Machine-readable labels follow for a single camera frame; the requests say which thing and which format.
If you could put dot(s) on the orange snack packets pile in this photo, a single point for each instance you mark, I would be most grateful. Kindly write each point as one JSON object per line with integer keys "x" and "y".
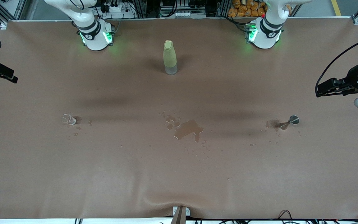
{"x": 247, "y": 7}

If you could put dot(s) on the brown table cover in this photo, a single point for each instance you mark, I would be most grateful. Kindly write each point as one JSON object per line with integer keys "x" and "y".
{"x": 179, "y": 174}

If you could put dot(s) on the white power strip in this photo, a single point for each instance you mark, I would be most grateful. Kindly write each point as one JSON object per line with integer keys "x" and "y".
{"x": 120, "y": 11}

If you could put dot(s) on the grey bracket with brown post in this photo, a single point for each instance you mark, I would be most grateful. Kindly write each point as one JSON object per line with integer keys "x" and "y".
{"x": 180, "y": 214}

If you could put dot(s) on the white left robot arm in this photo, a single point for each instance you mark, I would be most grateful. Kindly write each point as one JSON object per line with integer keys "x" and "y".
{"x": 266, "y": 34}

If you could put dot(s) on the clear glass measuring beaker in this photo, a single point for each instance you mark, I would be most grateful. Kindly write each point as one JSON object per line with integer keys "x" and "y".
{"x": 68, "y": 119}

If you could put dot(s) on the yellow-green frosted bottle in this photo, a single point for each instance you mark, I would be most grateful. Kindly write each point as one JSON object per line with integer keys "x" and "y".
{"x": 169, "y": 57}

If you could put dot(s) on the control unit with white connectors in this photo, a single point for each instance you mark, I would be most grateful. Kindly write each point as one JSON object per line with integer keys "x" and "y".
{"x": 182, "y": 14}

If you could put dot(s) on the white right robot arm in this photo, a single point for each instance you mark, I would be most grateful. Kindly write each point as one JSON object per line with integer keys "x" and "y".
{"x": 93, "y": 37}

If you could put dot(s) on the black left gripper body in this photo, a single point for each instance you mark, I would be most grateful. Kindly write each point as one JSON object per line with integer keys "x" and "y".
{"x": 352, "y": 78}

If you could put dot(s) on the spilled brown liquid puddle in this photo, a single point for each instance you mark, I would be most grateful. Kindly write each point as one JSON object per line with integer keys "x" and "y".
{"x": 188, "y": 127}

